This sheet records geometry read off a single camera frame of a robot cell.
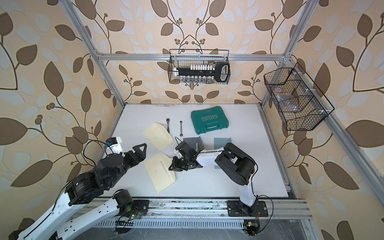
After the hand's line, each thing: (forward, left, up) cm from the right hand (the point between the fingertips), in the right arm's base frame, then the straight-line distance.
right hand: (169, 169), depth 86 cm
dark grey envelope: (+18, -16, -2) cm, 24 cm away
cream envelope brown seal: (+25, +10, -1) cm, 27 cm away
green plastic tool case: (+34, -26, +3) cm, 43 cm away
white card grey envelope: (+15, -17, -2) cm, 22 cm away
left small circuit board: (-23, +14, +1) cm, 27 cm away
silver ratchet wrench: (+27, -6, -2) cm, 27 cm away
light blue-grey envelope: (+17, -32, -2) cm, 37 cm away
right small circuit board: (-28, -42, -5) cm, 51 cm away
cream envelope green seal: (+1, +7, -1) cm, 7 cm away
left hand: (0, +9, +25) cm, 27 cm away
